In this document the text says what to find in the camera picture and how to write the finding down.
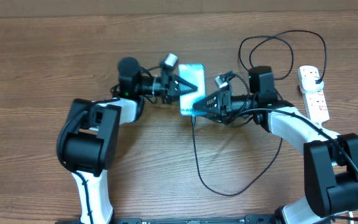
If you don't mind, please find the Samsung Galaxy smartphone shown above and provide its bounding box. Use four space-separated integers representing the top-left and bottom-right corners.
178 63 206 116

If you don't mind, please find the black USB charging cable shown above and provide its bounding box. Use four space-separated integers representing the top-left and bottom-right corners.
191 30 328 197

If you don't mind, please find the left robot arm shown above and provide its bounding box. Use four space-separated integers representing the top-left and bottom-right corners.
56 54 199 223

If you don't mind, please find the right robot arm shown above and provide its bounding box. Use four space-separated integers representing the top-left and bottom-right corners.
193 66 358 224

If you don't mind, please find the white charger plug adapter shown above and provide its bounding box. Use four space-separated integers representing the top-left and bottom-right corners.
300 77 324 94

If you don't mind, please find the white power strip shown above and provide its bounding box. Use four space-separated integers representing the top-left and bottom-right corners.
298 65 329 125

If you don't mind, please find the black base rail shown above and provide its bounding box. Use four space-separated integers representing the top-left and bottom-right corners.
54 213 282 224

